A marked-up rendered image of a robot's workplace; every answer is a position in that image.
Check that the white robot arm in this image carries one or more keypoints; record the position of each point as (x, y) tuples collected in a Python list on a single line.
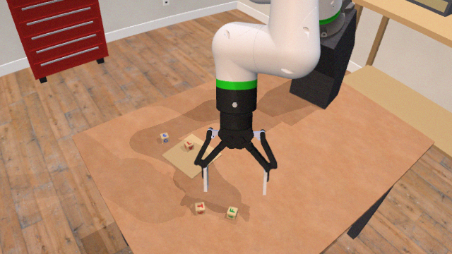
[(288, 47)]

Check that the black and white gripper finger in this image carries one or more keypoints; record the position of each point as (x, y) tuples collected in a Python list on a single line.
[(260, 135), (211, 133)]

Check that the tan square mat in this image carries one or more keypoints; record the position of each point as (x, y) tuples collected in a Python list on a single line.
[(183, 160)]

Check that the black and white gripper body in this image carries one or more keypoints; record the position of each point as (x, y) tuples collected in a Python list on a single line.
[(237, 125)]

